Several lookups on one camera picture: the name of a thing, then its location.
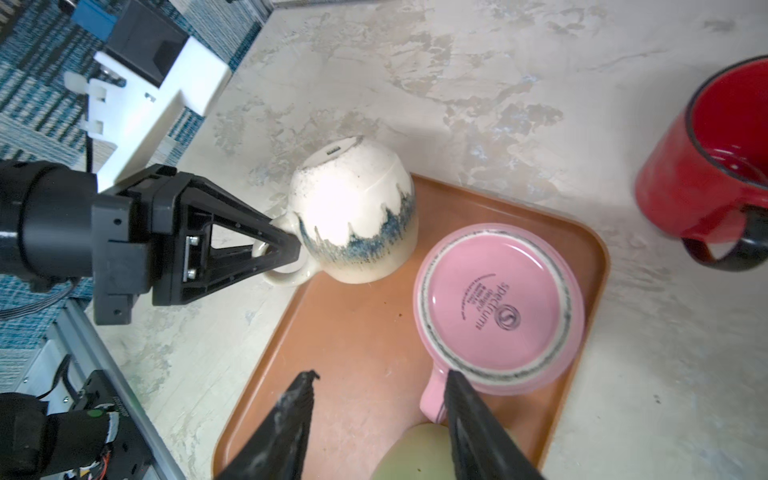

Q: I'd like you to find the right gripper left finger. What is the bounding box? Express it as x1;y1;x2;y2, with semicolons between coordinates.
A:
214;370;320;480

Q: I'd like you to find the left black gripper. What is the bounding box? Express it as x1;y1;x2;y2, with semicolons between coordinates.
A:
91;165;301;326

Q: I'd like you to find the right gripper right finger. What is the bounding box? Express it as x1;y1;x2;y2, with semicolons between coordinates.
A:
444;370;543;480

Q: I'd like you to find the cream marbled mug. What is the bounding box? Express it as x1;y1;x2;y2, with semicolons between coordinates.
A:
263;135;418;286

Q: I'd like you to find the orange plastic tray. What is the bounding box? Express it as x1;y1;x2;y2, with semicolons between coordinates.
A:
212;176;610;479

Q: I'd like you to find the pink ghost pattern mug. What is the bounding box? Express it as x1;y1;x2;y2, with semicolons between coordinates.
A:
413;223;586;423

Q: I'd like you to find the red mug black handle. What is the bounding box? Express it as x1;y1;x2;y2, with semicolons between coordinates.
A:
634;56;767;272

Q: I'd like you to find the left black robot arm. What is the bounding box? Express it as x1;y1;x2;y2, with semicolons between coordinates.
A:
1;160;300;479

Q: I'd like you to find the light green mug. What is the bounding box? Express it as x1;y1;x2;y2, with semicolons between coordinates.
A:
371;423;458;479

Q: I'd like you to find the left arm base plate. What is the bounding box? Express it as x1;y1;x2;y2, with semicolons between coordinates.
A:
74;370;153;480

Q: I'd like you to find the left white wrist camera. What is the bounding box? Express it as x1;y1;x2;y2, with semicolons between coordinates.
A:
58;1;231;191

